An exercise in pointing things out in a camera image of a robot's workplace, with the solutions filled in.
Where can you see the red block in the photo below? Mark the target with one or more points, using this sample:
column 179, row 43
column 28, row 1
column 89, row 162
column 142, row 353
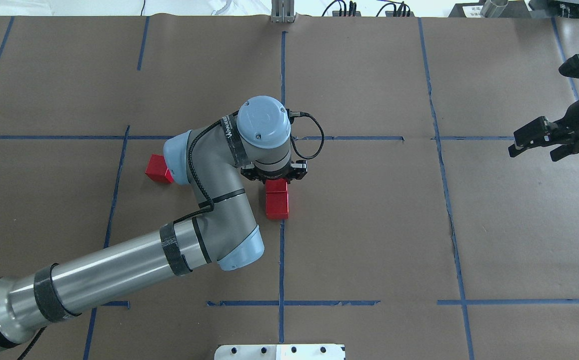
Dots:
column 277, row 205
column 276, row 186
column 157, row 169

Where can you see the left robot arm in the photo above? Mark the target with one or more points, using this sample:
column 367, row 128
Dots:
column 254, row 142

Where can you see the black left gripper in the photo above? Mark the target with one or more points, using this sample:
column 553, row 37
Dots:
column 299, row 171

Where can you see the small metal cup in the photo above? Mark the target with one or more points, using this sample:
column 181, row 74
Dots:
column 493, row 8

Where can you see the aluminium frame post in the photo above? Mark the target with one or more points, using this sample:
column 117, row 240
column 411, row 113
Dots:
column 283, row 11

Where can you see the white mounting plate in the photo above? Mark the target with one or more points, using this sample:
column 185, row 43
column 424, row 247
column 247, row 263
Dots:
column 300, row 351

